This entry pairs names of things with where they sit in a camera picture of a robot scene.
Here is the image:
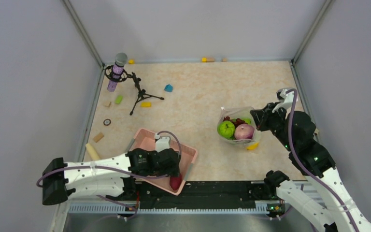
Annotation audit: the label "red onion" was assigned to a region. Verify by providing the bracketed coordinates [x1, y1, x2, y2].
[234, 124, 256, 140]

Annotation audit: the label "green lime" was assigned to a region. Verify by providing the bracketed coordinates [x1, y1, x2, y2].
[217, 120, 235, 139]

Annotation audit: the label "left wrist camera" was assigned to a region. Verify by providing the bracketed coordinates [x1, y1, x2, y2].
[155, 134, 171, 152]

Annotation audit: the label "clear zip top bag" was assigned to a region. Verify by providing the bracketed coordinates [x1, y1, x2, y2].
[216, 106, 261, 150]

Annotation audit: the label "green block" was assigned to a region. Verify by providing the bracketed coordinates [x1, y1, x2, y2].
[114, 95, 123, 104]

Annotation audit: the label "blue block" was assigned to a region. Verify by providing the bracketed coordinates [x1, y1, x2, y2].
[164, 84, 173, 92]

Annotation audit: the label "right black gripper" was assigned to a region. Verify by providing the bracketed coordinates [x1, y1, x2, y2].
[250, 101, 296, 150]

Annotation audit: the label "red sweet potato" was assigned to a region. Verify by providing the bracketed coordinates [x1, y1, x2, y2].
[169, 174, 183, 191]

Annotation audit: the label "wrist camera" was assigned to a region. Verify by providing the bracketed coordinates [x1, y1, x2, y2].
[155, 134, 171, 152]
[272, 88, 299, 113]

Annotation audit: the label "pink plastic basket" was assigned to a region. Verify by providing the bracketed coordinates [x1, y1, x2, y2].
[127, 129, 198, 196]

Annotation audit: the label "green lettuce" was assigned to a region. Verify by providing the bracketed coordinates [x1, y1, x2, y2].
[241, 118, 252, 125]

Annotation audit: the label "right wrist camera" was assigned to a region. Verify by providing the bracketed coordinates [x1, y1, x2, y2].
[272, 88, 299, 113]

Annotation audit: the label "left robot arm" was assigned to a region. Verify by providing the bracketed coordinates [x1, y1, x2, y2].
[36, 148, 181, 205]

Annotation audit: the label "yellow and wood cylinder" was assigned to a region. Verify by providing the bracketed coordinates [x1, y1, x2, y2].
[201, 57, 215, 63]

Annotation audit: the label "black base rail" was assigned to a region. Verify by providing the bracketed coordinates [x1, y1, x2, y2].
[104, 180, 284, 212]

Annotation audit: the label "small wooden cube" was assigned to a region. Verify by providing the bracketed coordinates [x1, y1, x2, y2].
[104, 101, 112, 107]

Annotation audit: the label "purple microphone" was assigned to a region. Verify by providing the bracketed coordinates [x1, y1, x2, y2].
[107, 52, 128, 92]

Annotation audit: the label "cream wooden cylinder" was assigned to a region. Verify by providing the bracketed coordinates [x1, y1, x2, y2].
[85, 143, 101, 161]

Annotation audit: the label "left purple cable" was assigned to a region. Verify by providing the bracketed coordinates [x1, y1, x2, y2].
[36, 130, 183, 212]

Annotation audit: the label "dark red grapes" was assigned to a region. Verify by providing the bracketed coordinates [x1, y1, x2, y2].
[223, 116, 247, 127]

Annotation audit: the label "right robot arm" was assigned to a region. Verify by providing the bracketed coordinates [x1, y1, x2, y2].
[250, 102, 371, 232]

